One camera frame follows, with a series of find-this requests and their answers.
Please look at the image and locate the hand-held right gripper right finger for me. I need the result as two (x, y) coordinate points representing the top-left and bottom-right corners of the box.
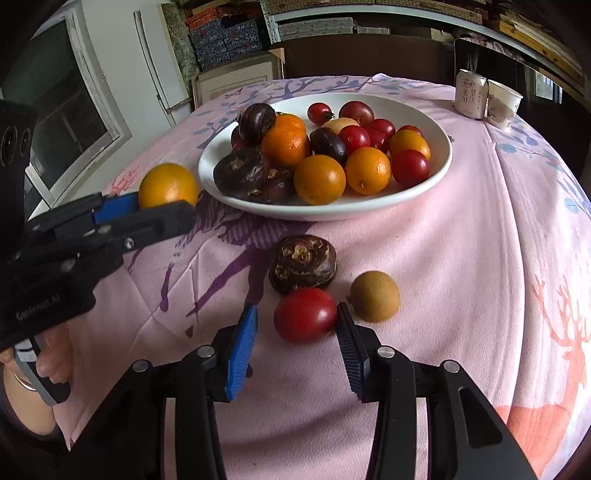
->
(335, 303), (539, 480)

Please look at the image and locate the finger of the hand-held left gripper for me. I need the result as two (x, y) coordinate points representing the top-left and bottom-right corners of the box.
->
(25, 193), (141, 239)
(60, 200), (197, 274)

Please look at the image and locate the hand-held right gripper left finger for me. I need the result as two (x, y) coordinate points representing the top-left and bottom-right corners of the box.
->
(69, 304), (258, 480)

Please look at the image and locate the dark brown water chestnut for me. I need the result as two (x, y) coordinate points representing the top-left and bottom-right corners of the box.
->
(238, 102), (277, 146)
(269, 234), (338, 296)
(213, 147), (271, 197)
(252, 167), (296, 205)
(308, 127), (348, 164)

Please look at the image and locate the mandarin orange with stem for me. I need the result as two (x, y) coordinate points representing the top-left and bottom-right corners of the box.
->
(261, 113), (312, 168)

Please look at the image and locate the red cherry tomato with stem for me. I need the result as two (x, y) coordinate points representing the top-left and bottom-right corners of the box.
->
(307, 102), (334, 126)

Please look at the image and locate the tan longan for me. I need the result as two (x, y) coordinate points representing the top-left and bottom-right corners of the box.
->
(349, 271), (401, 323)
(322, 117), (360, 134)

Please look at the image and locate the dark red plum tomato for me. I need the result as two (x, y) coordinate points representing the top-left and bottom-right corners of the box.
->
(338, 100), (375, 126)

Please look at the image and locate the white ceramic plate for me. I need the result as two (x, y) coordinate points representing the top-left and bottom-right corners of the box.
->
(198, 92), (453, 221)

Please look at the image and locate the person's left hand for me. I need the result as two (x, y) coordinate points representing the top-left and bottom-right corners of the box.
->
(0, 323), (73, 386)

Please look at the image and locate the pink printed tablecloth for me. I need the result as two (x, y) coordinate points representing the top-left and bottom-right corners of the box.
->
(60, 73), (591, 480)

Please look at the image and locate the white framed window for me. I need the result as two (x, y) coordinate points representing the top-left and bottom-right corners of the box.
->
(0, 9), (132, 208)

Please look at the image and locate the white board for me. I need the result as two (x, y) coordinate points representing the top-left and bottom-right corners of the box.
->
(134, 2), (192, 127)

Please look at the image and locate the stack of blue patterned boxes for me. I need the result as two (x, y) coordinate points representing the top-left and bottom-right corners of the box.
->
(185, 7), (271, 72)

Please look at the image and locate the brown wooden cabinet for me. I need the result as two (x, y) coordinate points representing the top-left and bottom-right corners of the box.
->
(270, 36), (458, 86)

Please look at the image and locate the white drink can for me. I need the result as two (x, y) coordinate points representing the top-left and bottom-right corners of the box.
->
(453, 69), (489, 121)

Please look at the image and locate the white paper cup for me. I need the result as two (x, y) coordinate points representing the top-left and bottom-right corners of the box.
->
(483, 79), (524, 130)

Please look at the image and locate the black glossy panel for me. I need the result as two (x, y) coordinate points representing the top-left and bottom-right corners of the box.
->
(454, 38), (564, 104)

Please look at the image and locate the shelf with boxes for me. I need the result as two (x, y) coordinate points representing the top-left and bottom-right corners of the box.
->
(175, 0), (587, 88)

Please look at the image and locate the wooden picture frame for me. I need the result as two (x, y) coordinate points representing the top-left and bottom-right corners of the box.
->
(191, 52), (282, 109)

